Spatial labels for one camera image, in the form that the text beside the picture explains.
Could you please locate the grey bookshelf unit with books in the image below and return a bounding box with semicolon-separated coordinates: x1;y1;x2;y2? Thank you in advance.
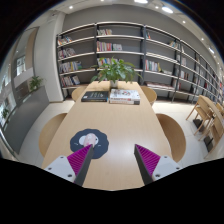
55;21;224;104

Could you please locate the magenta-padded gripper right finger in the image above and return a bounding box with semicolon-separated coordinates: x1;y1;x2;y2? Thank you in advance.
133;143;183;186

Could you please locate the red-spined book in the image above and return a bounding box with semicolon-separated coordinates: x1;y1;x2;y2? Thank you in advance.
109;98;141;106

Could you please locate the green potted plant, white pot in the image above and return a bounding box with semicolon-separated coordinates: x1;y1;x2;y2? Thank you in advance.
90;57;143;89

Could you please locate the black hardcover book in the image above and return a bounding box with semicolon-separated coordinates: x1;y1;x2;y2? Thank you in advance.
80;90;110;103

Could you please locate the rounded wooden chair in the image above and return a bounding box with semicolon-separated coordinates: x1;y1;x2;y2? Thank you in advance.
139;85;158;107
71;85;88;103
155;113;187;163

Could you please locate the pale pink computer mouse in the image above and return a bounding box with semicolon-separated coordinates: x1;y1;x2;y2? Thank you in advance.
83;132;99;149

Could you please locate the small green potted plant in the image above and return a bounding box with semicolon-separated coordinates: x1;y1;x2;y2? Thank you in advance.
29;75;44;93

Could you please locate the group of slatted wooden chairs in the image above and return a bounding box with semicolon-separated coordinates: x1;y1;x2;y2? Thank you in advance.
185;94;224;158

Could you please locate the white-covered large book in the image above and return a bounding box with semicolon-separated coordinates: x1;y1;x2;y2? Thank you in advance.
109;88;141;102

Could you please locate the black fuzzy-character mouse pad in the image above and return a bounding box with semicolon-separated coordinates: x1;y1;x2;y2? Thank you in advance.
69;128;110;160

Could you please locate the grey low counter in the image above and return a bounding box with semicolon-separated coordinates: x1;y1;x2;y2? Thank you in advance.
2;85;50;155

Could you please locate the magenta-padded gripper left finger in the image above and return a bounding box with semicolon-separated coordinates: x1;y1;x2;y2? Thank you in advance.
44;143;95;187

